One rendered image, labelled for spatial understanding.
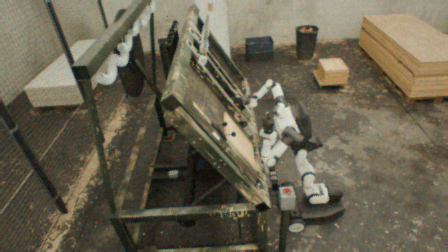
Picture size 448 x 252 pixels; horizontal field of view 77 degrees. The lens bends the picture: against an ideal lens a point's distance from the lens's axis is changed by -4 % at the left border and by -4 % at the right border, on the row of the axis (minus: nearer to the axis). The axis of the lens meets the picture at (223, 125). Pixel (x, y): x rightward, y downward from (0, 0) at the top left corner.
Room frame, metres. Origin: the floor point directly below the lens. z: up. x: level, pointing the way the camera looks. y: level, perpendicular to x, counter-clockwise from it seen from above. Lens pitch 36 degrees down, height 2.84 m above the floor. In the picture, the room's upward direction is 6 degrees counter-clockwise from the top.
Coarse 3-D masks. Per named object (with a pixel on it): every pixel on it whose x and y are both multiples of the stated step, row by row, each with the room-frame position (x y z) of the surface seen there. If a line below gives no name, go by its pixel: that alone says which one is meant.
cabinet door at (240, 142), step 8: (224, 120) 2.17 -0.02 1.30; (232, 120) 2.29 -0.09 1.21; (224, 128) 2.05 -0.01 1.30; (232, 128) 2.16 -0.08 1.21; (240, 136) 2.18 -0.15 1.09; (232, 144) 1.92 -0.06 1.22; (240, 144) 2.05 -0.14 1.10; (248, 144) 2.21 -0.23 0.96; (240, 152) 1.92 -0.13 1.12; (248, 152) 2.07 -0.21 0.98; (248, 160) 1.93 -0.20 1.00
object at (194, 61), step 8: (192, 48) 2.45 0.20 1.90; (192, 56) 2.45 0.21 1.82; (192, 64) 2.45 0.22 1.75; (200, 72) 2.45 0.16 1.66; (208, 72) 2.50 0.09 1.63; (208, 80) 2.45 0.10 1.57; (216, 88) 2.45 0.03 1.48; (224, 96) 2.44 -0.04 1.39; (224, 104) 2.44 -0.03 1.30; (232, 104) 2.45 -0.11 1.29; (232, 112) 2.44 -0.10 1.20; (240, 112) 2.48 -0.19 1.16; (240, 120) 2.44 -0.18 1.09; (248, 128) 2.43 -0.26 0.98
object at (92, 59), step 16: (144, 0) 3.21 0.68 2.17; (128, 16) 2.57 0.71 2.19; (112, 32) 2.15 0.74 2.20; (96, 48) 1.84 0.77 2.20; (112, 48) 2.03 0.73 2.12; (80, 64) 1.60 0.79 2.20; (96, 64) 1.71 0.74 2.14; (80, 80) 1.59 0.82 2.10; (160, 96) 2.56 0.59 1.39; (96, 112) 1.62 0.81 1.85; (96, 128) 1.61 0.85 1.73; (96, 144) 1.62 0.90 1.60; (112, 192) 1.63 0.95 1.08; (208, 192) 1.67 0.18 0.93; (112, 208) 1.61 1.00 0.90
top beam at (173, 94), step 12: (192, 12) 3.36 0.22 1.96; (180, 36) 2.72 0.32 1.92; (192, 36) 2.73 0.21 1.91; (180, 48) 2.35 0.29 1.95; (180, 60) 2.06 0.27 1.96; (180, 72) 1.89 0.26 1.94; (168, 84) 1.75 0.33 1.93; (180, 84) 1.75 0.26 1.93; (168, 96) 1.57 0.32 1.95; (180, 96) 1.62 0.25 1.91; (168, 108) 1.57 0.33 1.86
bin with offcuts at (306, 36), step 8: (296, 32) 6.21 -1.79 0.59; (304, 32) 6.02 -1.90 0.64; (312, 32) 5.99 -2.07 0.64; (296, 40) 6.23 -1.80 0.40; (304, 40) 6.04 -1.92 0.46; (312, 40) 6.03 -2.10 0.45; (296, 48) 6.26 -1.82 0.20; (304, 48) 6.05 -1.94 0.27; (312, 48) 6.05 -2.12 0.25; (304, 56) 6.05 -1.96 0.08; (312, 56) 6.09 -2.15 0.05
